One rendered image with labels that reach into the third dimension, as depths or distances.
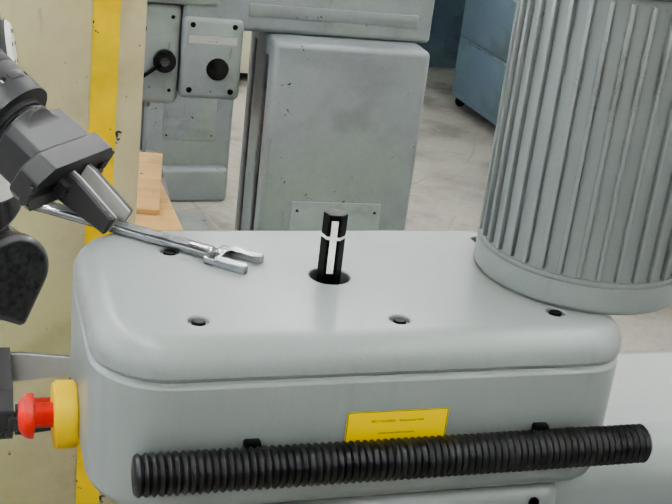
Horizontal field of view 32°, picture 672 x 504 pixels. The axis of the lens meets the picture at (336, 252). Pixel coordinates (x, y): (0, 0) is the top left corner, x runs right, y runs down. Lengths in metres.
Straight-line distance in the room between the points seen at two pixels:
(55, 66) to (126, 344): 1.85
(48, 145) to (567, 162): 0.47
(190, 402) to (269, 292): 0.14
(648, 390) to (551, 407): 0.23
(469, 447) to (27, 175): 0.46
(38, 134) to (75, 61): 1.62
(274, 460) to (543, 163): 0.34
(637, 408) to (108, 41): 1.79
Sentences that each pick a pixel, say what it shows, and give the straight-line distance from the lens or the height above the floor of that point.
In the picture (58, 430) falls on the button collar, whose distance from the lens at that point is 1.04.
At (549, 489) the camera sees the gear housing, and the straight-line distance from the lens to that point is 1.11.
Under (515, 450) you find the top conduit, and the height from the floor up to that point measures 1.80.
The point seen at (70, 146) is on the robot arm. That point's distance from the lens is 1.12.
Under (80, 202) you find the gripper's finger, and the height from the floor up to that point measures 1.92.
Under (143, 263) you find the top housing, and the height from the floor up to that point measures 1.89.
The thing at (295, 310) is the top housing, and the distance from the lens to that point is 0.98.
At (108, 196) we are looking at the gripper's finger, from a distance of 1.12.
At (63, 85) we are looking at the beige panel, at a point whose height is 1.61.
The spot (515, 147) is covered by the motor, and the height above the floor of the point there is 2.02.
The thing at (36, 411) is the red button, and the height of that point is 1.77.
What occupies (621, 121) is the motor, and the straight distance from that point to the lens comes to 1.01.
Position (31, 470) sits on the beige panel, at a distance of 3.15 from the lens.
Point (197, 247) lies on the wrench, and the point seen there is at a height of 1.90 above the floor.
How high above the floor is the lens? 2.30
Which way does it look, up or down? 22 degrees down
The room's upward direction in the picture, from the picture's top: 7 degrees clockwise
